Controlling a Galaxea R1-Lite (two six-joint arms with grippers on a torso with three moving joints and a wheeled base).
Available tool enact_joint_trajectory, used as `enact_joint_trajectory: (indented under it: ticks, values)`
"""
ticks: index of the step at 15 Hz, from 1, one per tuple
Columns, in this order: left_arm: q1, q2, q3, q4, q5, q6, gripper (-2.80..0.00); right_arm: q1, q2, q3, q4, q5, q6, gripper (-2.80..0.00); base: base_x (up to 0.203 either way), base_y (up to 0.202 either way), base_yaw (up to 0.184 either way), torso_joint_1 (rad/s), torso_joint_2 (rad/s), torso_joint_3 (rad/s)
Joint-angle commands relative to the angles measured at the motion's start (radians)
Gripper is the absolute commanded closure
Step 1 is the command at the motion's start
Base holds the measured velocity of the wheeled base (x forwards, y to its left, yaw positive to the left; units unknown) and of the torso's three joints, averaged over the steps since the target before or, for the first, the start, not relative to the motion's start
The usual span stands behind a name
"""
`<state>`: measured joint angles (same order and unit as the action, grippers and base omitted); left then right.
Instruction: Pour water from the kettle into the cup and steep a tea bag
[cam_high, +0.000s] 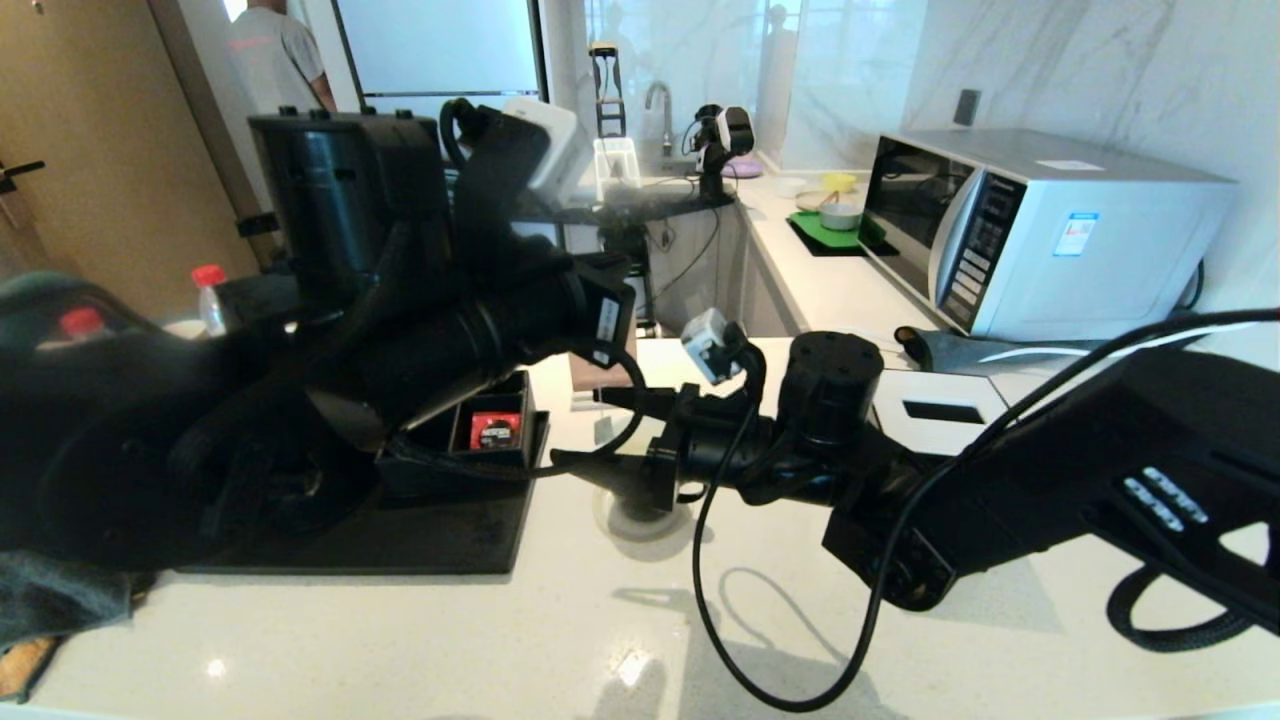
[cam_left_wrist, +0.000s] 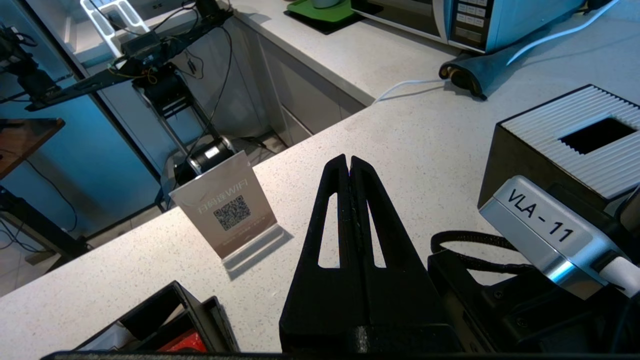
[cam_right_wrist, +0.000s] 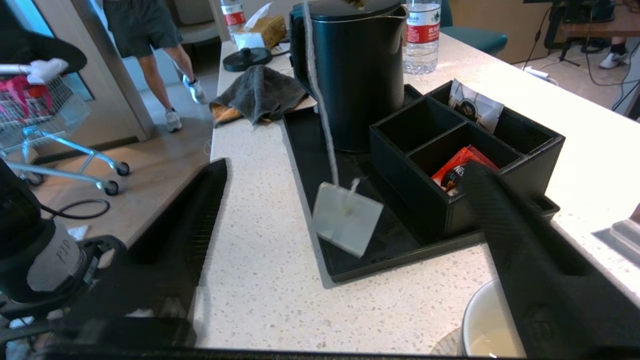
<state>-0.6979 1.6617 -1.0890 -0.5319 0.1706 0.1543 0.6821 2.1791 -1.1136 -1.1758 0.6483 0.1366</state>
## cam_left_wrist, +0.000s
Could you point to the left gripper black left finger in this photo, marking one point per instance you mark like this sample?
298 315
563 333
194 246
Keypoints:
320 300

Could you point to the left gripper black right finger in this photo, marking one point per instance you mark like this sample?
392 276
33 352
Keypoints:
400 305

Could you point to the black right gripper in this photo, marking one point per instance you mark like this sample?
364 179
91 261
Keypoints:
525 320

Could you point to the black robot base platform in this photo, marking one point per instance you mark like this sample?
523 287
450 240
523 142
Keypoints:
80 86

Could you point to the black white background robot arm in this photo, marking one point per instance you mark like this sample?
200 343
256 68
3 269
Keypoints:
207 6

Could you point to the red Nescafe sachet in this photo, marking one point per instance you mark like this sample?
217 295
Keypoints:
182 344

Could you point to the black compartment organizer box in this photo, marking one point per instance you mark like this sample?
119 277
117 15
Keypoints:
200 320

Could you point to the beige QR code sign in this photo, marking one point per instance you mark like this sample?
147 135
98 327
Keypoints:
225 210

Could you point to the black tissue box white lid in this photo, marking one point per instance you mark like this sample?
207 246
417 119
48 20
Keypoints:
525 150

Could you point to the white sachet packet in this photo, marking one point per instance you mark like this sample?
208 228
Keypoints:
110 341

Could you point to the dark grey cloth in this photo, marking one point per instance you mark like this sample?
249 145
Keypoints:
490 67

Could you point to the green mat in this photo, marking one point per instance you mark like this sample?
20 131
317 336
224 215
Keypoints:
320 15

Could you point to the grey bowl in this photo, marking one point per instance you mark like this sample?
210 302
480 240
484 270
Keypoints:
327 3

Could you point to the silver microwave oven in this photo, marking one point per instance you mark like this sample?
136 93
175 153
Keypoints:
510 20

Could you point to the right wrist camera silver box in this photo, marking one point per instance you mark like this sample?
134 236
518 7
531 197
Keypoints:
545 225

